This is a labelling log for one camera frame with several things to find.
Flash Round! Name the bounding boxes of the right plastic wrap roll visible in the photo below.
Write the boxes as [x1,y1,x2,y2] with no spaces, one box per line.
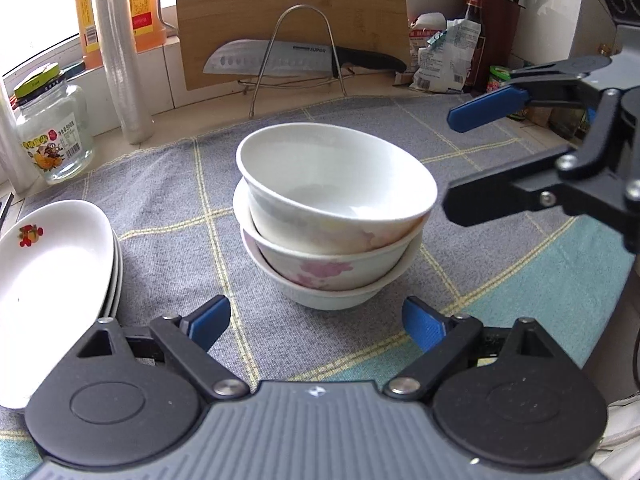
[92,0,154,145]

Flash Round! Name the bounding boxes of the white bowl pink flowers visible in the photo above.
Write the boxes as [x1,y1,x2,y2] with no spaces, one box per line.
[233,179,428,292]

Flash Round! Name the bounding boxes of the white fruit plate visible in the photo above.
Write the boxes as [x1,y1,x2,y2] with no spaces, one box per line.
[101,234,118,318]
[1,200,115,411]
[111,236,124,318]

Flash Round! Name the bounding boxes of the grey blue checked towel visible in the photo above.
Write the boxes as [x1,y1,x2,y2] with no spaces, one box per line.
[0,94,637,480]

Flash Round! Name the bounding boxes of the glass jar green lid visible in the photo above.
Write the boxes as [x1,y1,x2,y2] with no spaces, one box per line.
[14,63,94,185]

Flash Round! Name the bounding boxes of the wooden knife block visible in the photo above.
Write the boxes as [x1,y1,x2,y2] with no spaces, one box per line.
[465,0,521,88]

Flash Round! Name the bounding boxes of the dark soy sauce bottle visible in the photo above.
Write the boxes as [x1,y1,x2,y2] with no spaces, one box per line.
[464,0,486,91]

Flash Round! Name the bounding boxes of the plastic wrap roll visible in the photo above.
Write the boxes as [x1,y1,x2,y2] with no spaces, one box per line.
[0,81,38,194]
[92,0,154,145]

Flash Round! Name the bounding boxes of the orange oil bottle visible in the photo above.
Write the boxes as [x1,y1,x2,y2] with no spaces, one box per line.
[75,0,166,70]

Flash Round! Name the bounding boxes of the red white seasoning bag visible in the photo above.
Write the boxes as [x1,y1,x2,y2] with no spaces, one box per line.
[394,12,447,87]

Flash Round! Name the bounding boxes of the white plastic food bag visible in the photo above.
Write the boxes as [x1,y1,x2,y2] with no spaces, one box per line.
[410,18,475,93]

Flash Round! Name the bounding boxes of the bamboo cutting board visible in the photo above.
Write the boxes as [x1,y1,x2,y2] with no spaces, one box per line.
[177,0,410,90]

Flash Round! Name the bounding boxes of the steel santoku knife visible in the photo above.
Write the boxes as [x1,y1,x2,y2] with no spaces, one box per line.
[203,39,407,77]

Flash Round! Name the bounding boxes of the green lid sauce jar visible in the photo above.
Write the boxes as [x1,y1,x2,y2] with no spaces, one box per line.
[486,65,526,122]

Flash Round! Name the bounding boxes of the steel wire rack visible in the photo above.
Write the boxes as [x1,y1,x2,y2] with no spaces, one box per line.
[244,3,348,119]

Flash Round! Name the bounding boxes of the left plastic wrap roll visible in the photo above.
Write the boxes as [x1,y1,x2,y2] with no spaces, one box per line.
[0,81,38,194]

